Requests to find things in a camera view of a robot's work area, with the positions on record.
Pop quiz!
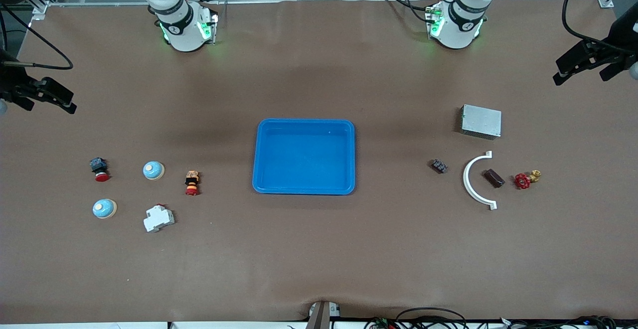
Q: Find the dark brown capacitor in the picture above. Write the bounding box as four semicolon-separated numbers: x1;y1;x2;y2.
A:
483;168;506;189

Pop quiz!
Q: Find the green-lit arm base connector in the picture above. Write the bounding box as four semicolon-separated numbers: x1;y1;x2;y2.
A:
197;11;219;45

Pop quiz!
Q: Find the red mushroom emergency button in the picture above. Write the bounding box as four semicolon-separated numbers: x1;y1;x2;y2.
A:
90;157;110;182

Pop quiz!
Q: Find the grey metal box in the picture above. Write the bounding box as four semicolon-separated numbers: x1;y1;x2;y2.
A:
460;104;502;140

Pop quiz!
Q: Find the red handwheel brass valve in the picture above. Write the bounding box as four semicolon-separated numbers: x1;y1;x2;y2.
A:
514;170;542;190

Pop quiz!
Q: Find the white circuit breaker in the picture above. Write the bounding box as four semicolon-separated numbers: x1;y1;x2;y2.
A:
144;204;175;233

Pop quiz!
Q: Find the blue plastic tray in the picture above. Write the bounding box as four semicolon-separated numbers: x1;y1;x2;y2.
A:
252;118;356;195

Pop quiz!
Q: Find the table cover sheet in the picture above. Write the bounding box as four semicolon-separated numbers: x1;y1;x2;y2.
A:
0;0;638;324

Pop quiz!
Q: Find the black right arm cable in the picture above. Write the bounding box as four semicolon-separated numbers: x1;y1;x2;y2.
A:
0;2;74;70

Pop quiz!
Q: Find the white curved plastic bracket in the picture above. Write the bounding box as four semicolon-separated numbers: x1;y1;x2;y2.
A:
463;151;498;211

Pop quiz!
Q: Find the tangled cable bundle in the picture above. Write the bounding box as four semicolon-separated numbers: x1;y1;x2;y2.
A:
498;315;621;329

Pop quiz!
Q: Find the black looped cable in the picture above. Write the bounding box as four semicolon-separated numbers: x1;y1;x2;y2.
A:
396;308;468;329

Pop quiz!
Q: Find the camera mount post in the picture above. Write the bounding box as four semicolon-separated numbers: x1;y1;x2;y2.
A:
305;300;342;329

